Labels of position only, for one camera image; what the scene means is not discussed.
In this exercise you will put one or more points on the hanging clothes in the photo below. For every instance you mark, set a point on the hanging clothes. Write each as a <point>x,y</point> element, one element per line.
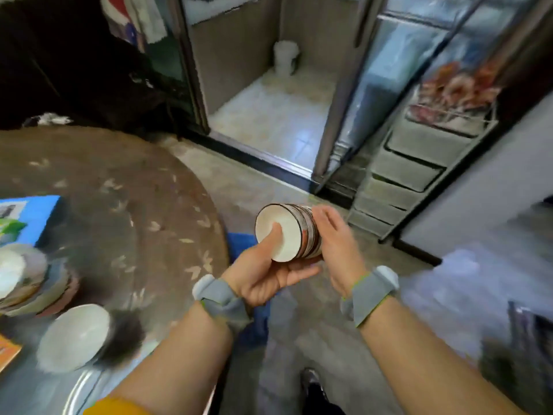
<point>134,19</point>

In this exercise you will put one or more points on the orange packet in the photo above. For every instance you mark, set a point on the orange packet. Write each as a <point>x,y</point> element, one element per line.
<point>6,352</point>

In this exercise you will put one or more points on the person's left hand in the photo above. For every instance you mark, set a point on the person's left hand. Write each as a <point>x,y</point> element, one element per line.
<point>252,278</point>

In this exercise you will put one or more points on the person's right hand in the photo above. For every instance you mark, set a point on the person's right hand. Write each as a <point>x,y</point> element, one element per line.
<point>343,254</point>

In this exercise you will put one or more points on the metal tray rim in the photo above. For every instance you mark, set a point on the metal tray rim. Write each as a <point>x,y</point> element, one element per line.
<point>80,391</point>

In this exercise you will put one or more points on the black shoe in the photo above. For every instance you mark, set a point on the black shoe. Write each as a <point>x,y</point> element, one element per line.
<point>315,391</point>

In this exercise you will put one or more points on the stack of striped small bowls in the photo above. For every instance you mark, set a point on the stack of striped small bowls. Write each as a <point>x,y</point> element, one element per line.
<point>289,231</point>

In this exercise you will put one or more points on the grey left wristband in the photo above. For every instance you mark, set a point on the grey left wristband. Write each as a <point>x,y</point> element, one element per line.
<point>220,298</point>

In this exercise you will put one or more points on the white bucket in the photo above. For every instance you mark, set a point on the white bucket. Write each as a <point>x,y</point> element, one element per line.
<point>285,56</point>

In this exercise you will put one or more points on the dark bag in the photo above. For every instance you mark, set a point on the dark bag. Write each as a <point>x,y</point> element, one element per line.
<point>522,354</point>

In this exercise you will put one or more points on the person's right forearm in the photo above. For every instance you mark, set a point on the person's right forearm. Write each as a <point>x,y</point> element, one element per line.
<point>427,367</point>

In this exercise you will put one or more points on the person's left forearm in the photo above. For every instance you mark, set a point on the person's left forearm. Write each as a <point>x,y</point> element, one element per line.
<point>181,367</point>

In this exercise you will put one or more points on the brown leaf-patterned tablecloth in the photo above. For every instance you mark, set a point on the brown leaf-patterned tablecloth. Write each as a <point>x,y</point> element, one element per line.
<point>129,203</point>

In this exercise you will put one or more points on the sliding glass door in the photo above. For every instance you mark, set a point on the sliding glass door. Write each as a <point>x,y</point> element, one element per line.
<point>389,73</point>

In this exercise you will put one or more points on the grey drawer unit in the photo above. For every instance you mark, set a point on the grey drawer unit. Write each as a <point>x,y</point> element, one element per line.
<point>410,168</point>

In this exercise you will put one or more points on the grey right wristband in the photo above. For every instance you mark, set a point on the grey right wristband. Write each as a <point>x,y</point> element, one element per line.
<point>369,293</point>

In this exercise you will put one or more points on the stack of round plates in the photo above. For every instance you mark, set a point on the stack of round plates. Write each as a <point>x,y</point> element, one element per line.
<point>39,285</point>

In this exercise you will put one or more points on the blue stool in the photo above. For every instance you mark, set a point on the blue stool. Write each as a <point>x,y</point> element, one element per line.
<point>242,248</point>

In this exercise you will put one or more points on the white bowl with dark outside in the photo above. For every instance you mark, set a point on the white bowl with dark outside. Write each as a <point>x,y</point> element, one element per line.
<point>75,337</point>

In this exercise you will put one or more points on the yellow sleeve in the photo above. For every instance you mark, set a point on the yellow sleeve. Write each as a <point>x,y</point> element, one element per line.
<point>116,407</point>

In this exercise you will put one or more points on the person's left thumb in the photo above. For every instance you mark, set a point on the person's left thumb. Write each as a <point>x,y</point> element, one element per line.
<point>272,242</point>

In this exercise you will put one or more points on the grey wristband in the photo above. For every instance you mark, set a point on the grey wristband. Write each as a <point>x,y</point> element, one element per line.
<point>369,293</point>
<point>220,298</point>

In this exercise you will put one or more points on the blue printed box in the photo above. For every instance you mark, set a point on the blue printed box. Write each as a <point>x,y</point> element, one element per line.
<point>30,218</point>

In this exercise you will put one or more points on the person's right fingers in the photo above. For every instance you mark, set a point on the person's right fingers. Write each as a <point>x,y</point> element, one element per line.
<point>327,220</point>

